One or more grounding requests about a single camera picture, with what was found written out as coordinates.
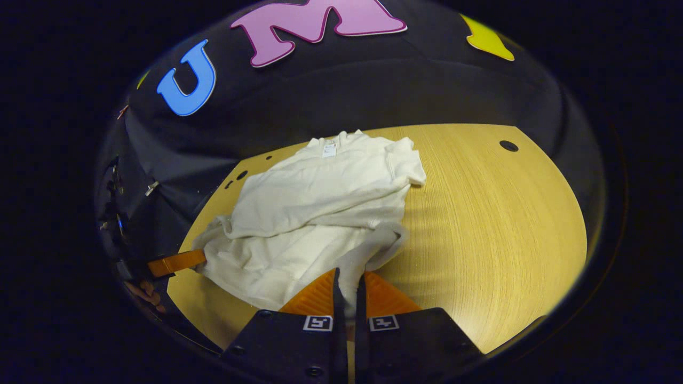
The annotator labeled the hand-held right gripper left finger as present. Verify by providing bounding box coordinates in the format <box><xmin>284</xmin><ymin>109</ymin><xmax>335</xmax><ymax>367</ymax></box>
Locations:
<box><xmin>221</xmin><ymin>268</ymin><xmax>348</xmax><ymax>384</ymax></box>

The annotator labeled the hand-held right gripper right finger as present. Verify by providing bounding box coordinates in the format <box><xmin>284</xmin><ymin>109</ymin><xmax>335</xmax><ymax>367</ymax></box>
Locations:
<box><xmin>355</xmin><ymin>271</ymin><xmax>483</xmax><ymax>384</ymax></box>

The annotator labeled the white garment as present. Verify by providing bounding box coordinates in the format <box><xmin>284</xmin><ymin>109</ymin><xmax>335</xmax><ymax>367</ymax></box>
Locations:
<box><xmin>192</xmin><ymin>130</ymin><xmax>427</xmax><ymax>321</ymax></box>

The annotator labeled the black backdrop cloth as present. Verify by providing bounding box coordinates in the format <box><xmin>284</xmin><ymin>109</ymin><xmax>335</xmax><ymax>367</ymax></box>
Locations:
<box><xmin>96</xmin><ymin>0</ymin><xmax>609</xmax><ymax>257</ymax></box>

